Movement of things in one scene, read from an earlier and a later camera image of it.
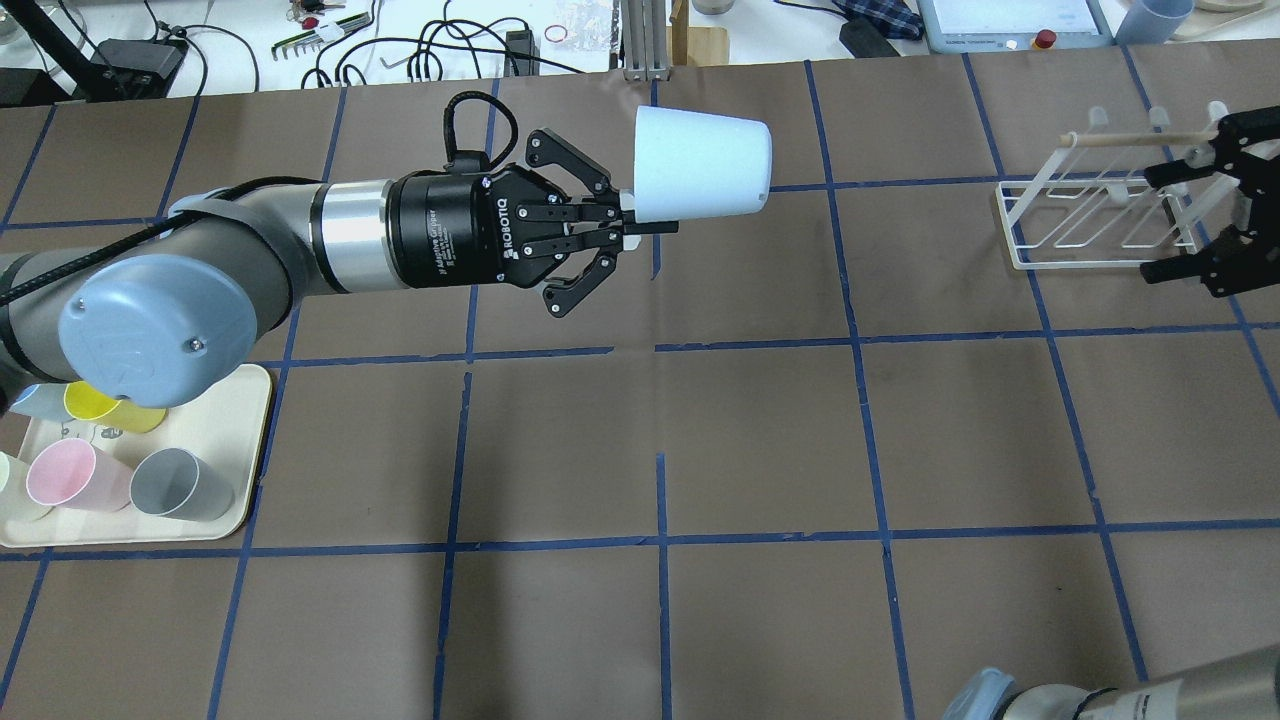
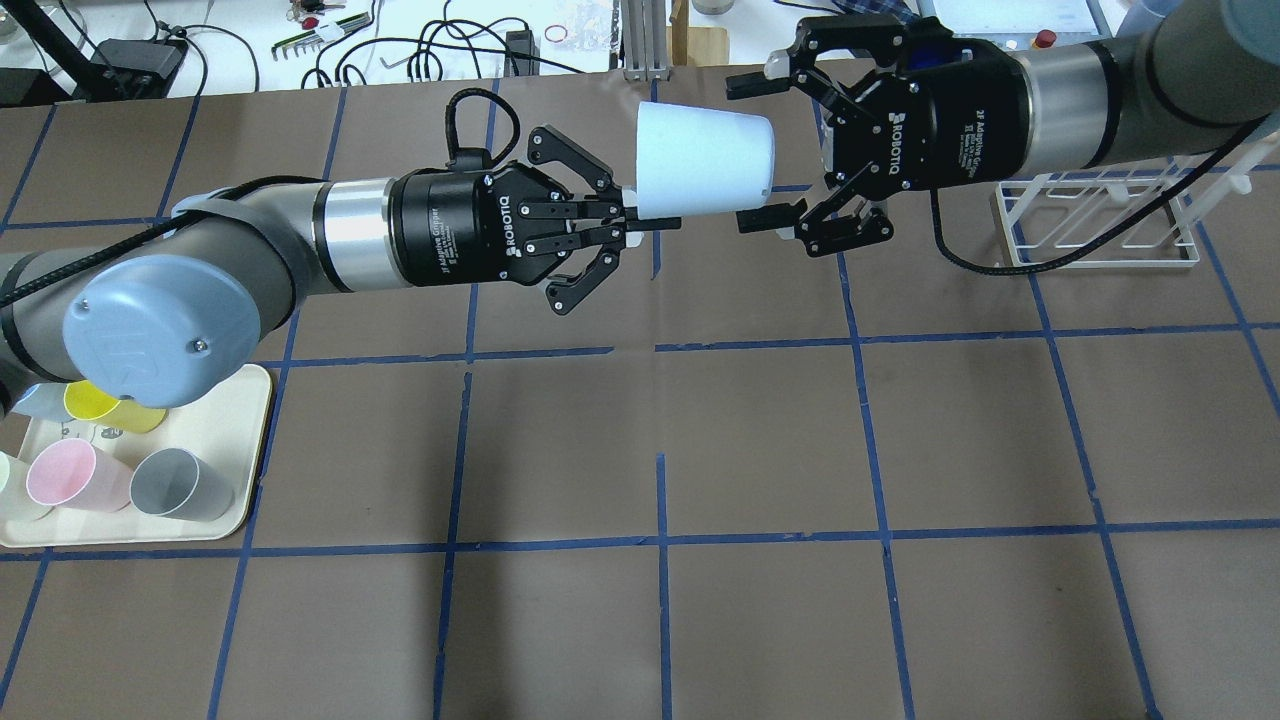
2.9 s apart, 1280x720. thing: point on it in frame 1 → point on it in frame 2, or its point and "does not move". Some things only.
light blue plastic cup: (689, 165) does not move
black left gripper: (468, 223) does not move
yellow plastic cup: (89, 403) does not move
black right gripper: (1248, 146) → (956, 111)
